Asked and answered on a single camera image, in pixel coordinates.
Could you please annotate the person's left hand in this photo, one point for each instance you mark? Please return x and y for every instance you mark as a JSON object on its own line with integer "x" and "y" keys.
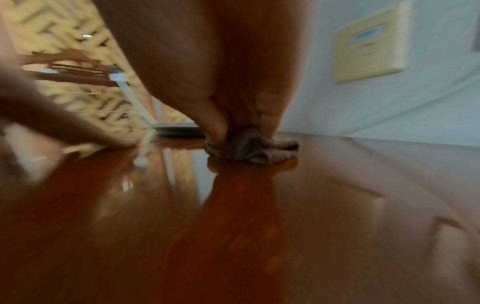
{"x": 56, "y": 112}

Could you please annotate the wooden folding luggage rack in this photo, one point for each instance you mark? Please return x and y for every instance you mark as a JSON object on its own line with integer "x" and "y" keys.
{"x": 123, "y": 78}

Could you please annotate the brown cleaning cloth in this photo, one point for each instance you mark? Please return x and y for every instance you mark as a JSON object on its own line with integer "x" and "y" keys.
{"x": 255, "y": 148}

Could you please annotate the person's right hand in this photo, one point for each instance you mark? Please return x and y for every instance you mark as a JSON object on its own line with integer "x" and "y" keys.
{"x": 210, "y": 53}

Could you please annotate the gold lattice screen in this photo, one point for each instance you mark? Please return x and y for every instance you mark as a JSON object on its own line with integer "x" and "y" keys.
{"x": 48, "y": 17}

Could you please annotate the red wooden table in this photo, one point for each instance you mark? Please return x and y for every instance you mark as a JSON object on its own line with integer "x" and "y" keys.
{"x": 375, "y": 207}

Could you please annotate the beige wall plate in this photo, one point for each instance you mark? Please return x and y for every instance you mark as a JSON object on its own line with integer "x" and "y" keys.
{"x": 375, "y": 59}

